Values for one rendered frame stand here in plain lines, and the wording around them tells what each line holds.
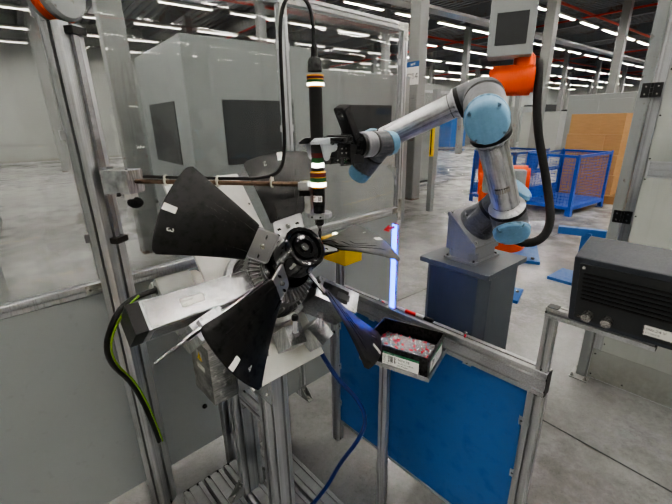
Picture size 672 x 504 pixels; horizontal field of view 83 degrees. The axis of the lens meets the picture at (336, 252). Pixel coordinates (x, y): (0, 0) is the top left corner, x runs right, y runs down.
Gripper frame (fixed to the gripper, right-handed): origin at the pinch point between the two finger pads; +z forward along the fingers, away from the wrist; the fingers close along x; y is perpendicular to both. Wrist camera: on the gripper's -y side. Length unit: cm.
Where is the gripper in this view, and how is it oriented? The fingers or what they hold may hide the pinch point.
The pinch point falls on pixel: (308, 140)
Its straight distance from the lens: 103.8
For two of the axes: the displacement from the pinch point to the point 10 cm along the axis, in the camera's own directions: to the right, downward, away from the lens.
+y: 0.1, 9.5, 3.2
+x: -6.9, -2.3, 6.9
